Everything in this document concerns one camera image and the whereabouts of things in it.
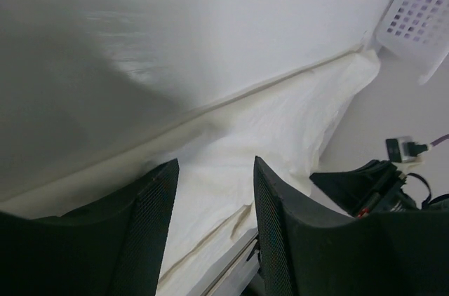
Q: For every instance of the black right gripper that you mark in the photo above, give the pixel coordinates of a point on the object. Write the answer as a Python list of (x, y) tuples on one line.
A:
[(375, 187)]

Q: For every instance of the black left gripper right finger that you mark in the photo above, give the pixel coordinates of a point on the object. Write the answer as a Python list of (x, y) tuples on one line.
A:
[(309, 249)]

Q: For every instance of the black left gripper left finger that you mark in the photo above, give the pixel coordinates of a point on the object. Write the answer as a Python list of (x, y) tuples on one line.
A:
[(112, 246)]

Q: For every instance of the white t shirt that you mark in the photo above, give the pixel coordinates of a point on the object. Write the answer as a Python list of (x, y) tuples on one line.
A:
[(287, 124)]

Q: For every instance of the white plastic basket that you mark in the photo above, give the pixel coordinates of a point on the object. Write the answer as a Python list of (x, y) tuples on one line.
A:
[(416, 31)]

